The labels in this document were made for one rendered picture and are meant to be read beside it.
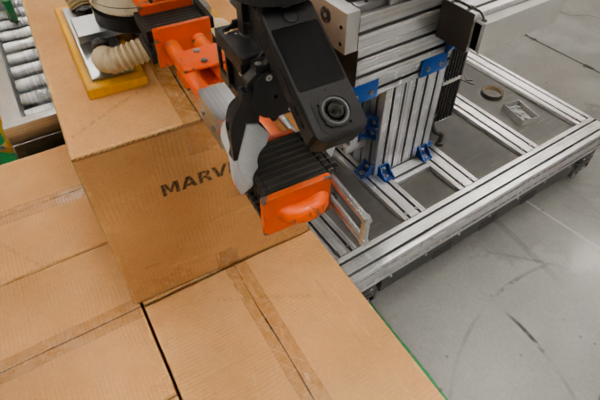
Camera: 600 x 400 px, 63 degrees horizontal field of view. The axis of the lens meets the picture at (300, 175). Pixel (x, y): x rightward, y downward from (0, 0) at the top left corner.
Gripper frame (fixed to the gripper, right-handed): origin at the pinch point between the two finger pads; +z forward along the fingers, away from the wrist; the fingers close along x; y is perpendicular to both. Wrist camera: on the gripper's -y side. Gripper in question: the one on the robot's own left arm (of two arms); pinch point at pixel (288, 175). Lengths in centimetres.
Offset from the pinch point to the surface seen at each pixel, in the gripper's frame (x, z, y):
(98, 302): 27, 53, 34
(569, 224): -130, 108, 25
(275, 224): 3.5, 1.7, -3.9
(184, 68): 3.2, -1.0, 22.5
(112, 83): 10.5, 11.4, 43.8
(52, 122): 25, 49, 94
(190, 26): -0.7, -1.9, 31.1
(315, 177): -1.2, -2.0, -3.3
